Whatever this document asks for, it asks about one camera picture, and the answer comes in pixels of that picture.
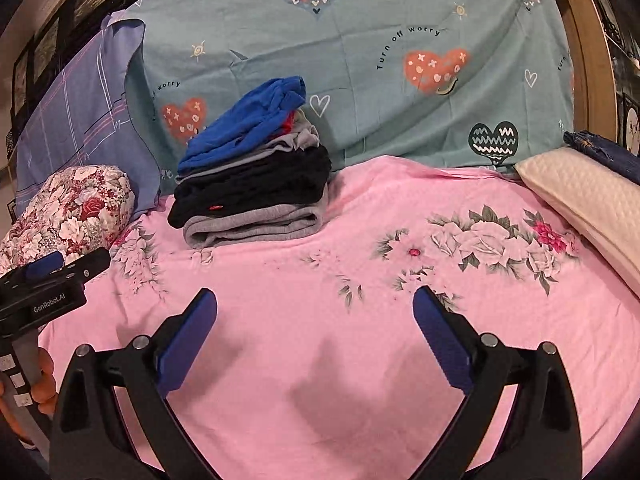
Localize wooden display cabinet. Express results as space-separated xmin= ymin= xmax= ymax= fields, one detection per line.
xmin=555 ymin=0 xmax=639 ymax=155

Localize grey folded pants upper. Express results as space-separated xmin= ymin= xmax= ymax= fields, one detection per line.
xmin=176 ymin=110 xmax=320 ymax=184

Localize blue plaid pillow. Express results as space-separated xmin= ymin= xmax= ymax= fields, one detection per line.
xmin=15 ymin=20 xmax=160 ymax=218

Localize pink floral bed sheet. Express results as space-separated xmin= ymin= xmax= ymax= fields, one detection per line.
xmin=40 ymin=157 xmax=639 ymax=479

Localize teal heart-print blanket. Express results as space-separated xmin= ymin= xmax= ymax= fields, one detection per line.
xmin=114 ymin=0 xmax=574 ymax=194

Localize left hand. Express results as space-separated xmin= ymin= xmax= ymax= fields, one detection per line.
xmin=0 ymin=348 xmax=58 ymax=445

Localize dark denim cloth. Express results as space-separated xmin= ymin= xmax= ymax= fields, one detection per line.
xmin=563 ymin=130 xmax=640 ymax=184

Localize grey folded pants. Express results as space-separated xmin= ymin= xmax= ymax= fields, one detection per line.
xmin=176 ymin=110 xmax=320 ymax=184
xmin=182 ymin=185 xmax=329 ymax=249

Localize red floral rolled quilt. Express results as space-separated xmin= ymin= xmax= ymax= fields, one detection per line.
xmin=1 ymin=165 xmax=136 ymax=274

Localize black folded pants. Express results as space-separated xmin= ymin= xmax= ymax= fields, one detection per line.
xmin=168 ymin=145 xmax=332 ymax=229

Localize blue pants with red stripe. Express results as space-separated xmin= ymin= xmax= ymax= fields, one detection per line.
xmin=178 ymin=76 xmax=306 ymax=177

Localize grey folded pants bottom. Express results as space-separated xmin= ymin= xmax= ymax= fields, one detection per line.
xmin=182 ymin=185 xmax=329 ymax=249

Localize dark framed pictures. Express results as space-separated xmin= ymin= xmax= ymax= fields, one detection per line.
xmin=1 ymin=0 xmax=138 ymax=133

